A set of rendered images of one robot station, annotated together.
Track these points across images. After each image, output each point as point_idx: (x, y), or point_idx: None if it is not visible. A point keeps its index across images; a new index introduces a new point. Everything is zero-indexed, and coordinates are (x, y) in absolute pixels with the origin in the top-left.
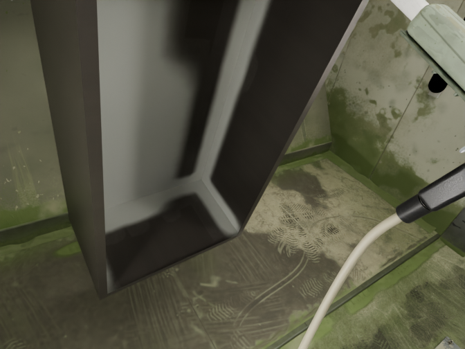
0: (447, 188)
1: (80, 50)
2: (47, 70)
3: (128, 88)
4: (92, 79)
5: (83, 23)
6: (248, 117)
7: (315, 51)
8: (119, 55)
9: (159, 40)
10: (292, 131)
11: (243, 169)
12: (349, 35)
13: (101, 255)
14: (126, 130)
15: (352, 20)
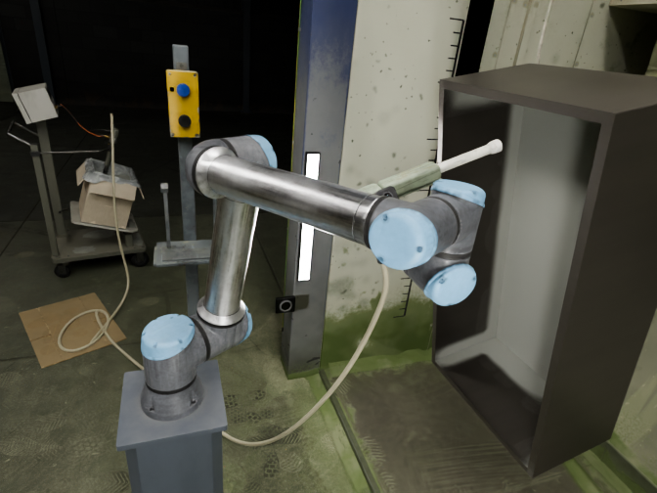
0: None
1: None
2: (498, 206)
3: (549, 252)
4: None
5: (438, 161)
6: (612, 346)
7: (600, 262)
8: (548, 223)
9: (577, 226)
10: (556, 333)
11: (579, 403)
12: (585, 241)
13: (434, 309)
14: (544, 290)
15: (581, 224)
